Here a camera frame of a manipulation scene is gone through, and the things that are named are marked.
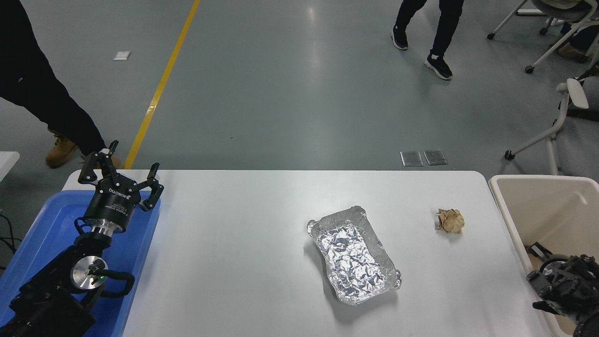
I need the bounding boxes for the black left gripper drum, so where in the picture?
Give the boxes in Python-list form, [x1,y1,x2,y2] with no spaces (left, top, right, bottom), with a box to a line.
[84,174,142,233]

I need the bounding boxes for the foil tray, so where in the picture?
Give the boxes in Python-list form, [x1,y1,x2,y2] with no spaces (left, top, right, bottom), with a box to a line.
[307,205,402,306]

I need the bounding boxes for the blue plastic tray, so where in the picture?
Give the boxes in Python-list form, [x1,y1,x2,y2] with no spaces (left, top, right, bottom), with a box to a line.
[0,190,161,337]

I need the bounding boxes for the white side table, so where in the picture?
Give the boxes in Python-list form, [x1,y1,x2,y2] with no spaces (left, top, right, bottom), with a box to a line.
[0,151,21,182]

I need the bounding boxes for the person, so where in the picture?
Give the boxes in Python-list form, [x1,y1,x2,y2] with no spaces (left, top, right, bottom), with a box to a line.
[551,21,599,64]
[390,0,465,81]
[0,0,123,170]

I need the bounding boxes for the crumpled tan paper ball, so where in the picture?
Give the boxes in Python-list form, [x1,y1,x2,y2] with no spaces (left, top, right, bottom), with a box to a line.
[436,208,465,234]

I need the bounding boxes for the large pale plastic bin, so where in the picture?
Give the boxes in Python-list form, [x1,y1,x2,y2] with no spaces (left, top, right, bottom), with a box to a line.
[489,175,599,337]

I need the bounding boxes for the white office chair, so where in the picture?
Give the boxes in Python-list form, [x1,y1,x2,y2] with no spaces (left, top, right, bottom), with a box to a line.
[504,78,599,176]
[487,0,599,74]

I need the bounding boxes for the black floor cables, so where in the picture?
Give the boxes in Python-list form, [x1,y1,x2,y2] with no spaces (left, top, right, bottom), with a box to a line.
[0,211,22,272]

